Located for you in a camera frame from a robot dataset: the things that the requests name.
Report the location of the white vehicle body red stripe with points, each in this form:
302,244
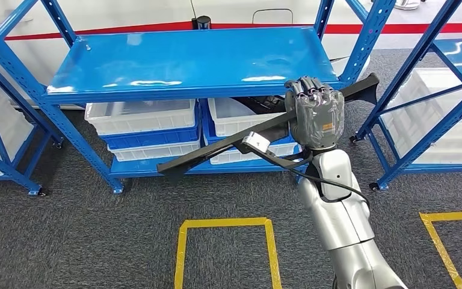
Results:
135,12

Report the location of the blue metal shelf rack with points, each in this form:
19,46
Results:
412,60
0,167
175,60

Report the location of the black cylinder post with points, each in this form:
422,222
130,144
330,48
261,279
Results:
202,22

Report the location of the black part in bin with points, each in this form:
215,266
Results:
267,104

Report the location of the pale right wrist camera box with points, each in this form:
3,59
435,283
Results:
257,141

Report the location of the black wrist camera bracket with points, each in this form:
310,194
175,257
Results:
279,159

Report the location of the black plastic part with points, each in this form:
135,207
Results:
199,159

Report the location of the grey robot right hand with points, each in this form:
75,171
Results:
318,119

